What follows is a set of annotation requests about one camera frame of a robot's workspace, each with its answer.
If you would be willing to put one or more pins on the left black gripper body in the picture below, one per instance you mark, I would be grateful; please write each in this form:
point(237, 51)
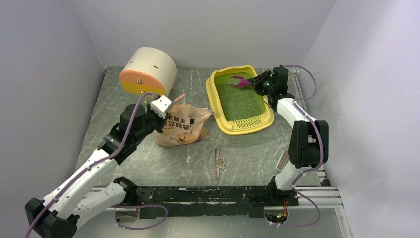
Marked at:
point(153, 121)

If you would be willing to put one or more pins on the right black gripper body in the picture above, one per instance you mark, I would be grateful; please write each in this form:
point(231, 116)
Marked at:
point(266, 86)

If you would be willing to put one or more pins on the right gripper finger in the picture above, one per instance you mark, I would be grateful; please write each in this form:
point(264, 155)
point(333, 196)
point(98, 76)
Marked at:
point(257, 88)
point(261, 79)

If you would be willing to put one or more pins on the magenta plastic scoop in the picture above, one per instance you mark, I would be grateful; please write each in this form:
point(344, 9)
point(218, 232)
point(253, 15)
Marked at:
point(238, 82)

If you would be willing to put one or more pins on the yellow green litter box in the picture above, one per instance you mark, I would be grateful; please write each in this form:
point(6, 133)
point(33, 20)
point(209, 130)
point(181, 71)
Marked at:
point(237, 111)

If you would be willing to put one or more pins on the pink cat litter bag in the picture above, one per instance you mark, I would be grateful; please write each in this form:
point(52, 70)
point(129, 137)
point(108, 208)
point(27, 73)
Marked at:
point(185, 125)

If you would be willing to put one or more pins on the white orange cylindrical bin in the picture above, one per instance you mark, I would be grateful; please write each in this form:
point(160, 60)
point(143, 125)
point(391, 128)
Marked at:
point(148, 70)

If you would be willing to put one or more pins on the torn bag top strip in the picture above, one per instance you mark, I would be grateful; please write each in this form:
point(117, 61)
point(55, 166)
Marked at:
point(219, 163)

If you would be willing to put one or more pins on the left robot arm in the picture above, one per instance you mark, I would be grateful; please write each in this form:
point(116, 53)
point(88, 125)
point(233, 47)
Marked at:
point(62, 212)

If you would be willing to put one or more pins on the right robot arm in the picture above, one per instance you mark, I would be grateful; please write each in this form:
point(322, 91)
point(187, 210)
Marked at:
point(308, 146)

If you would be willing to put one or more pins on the small white grey clip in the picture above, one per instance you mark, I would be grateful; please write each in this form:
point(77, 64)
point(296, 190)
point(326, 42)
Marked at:
point(282, 161)

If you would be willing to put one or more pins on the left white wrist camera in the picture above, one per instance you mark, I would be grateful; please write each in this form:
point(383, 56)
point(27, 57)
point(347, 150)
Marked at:
point(161, 106)

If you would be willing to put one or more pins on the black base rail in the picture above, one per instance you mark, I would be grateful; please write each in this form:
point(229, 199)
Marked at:
point(158, 201)

